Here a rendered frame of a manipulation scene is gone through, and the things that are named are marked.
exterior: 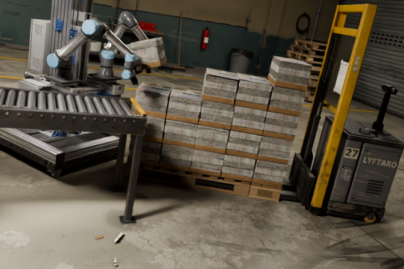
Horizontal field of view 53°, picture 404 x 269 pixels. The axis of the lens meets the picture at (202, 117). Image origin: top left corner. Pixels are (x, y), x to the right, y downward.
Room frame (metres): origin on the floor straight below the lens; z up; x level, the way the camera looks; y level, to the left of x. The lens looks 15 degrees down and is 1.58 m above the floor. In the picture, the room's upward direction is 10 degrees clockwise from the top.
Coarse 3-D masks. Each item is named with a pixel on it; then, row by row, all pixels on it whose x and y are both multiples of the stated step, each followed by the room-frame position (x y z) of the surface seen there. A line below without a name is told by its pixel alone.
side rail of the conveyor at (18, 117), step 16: (0, 112) 2.30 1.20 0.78; (16, 112) 2.34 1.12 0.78; (32, 112) 2.38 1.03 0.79; (48, 112) 2.41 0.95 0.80; (64, 112) 2.47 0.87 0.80; (80, 112) 2.53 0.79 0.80; (32, 128) 2.38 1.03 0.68; (48, 128) 2.42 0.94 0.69; (64, 128) 2.46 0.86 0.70; (80, 128) 2.50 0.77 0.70; (96, 128) 2.54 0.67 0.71; (112, 128) 2.58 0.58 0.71; (128, 128) 2.62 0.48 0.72; (144, 128) 2.67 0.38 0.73
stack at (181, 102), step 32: (160, 96) 3.44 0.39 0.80; (192, 96) 3.53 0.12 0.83; (160, 128) 3.44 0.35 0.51; (192, 128) 3.45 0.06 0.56; (224, 128) 3.49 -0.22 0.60; (256, 128) 3.47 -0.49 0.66; (160, 160) 3.44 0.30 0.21; (192, 160) 3.45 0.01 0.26; (224, 160) 3.46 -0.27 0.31; (224, 192) 3.46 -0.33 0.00
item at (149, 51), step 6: (144, 42) 3.41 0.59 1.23; (150, 42) 3.41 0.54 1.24; (156, 42) 3.43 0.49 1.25; (132, 48) 3.41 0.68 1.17; (138, 48) 3.41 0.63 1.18; (144, 48) 3.42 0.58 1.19; (150, 48) 3.41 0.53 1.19; (156, 48) 3.41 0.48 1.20; (138, 54) 3.41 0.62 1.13; (144, 54) 3.41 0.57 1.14; (150, 54) 3.41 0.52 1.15; (156, 54) 3.41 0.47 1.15; (144, 60) 3.41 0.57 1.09; (150, 60) 3.41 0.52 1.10; (156, 60) 3.40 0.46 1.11
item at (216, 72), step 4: (208, 68) 3.75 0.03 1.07; (208, 72) 3.51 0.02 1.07; (212, 72) 3.58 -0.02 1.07; (216, 72) 3.63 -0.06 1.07; (220, 72) 3.67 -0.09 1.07; (224, 72) 3.72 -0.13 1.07; (228, 72) 3.77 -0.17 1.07; (220, 76) 3.44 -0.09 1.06; (224, 76) 3.46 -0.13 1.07; (228, 76) 3.51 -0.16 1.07; (232, 76) 3.55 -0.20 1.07; (236, 76) 3.60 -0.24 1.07
